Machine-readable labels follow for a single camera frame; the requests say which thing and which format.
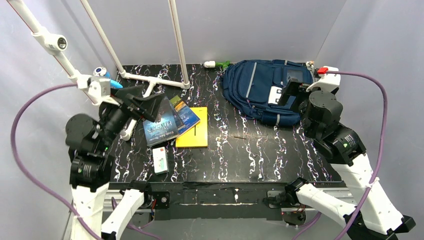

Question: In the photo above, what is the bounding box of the dark blue hardcover book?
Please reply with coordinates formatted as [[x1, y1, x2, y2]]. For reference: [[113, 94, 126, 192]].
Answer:
[[143, 97, 182, 147]]

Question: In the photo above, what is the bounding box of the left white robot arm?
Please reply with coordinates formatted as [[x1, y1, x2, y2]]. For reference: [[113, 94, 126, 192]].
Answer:
[[65, 87, 165, 240]]

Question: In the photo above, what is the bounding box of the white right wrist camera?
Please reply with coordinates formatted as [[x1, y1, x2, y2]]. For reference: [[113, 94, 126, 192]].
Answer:
[[306, 66, 341, 95]]

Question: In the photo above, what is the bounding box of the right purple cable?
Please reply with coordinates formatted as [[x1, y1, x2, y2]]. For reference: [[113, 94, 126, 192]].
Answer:
[[291, 70, 389, 240]]

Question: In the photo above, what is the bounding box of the green white pipe fitting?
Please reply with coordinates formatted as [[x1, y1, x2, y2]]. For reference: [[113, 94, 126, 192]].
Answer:
[[203, 60, 230, 71]]

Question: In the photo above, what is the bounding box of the white pvc pipe frame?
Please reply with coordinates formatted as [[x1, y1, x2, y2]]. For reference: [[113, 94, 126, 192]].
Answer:
[[6, 0, 192, 142]]

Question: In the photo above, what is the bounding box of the blue plastic tap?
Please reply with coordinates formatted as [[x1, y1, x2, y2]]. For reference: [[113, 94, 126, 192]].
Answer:
[[93, 66, 123, 89]]

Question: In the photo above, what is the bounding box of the aluminium rail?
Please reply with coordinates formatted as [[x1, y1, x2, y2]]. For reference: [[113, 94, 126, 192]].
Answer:
[[61, 187, 362, 240]]

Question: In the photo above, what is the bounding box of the yellow notebook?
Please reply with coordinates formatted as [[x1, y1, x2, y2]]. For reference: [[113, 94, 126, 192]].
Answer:
[[176, 106, 208, 148]]

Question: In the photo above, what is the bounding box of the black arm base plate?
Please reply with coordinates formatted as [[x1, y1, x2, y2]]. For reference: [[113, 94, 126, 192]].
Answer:
[[109, 181, 345, 222]]

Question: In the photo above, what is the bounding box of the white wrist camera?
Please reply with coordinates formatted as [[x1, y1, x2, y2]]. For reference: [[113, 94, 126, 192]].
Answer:
[[87, 76, 111, 106], [306, 66, 341, 95]]

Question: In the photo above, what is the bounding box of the purple cable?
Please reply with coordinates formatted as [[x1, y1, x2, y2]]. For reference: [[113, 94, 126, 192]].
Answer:
[[291, 70, 389, 240], [10, 82, 100, 240]]

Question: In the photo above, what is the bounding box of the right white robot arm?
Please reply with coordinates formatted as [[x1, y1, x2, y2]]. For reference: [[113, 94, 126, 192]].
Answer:
[[263, 79, 416, 240]]

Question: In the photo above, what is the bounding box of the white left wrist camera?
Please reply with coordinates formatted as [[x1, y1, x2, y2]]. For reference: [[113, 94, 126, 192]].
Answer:
[[87, 76, 111, 106]]

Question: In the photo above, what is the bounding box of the white green small box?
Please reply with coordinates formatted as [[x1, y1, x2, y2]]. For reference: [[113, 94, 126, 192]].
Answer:
[[152, 147, 169, 175]]

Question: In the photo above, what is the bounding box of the navy blue backpack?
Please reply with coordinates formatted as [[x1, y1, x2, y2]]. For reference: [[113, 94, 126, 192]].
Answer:
[[220, 59, 314, 127]]

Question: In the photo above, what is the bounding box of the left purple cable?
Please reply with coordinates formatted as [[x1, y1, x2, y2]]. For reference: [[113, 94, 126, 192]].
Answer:
[[10, 82, 100, 240]]

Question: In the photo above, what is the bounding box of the blue orange paperback book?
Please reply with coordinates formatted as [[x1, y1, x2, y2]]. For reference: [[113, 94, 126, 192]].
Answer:
[[170, 96, 201, 136]]

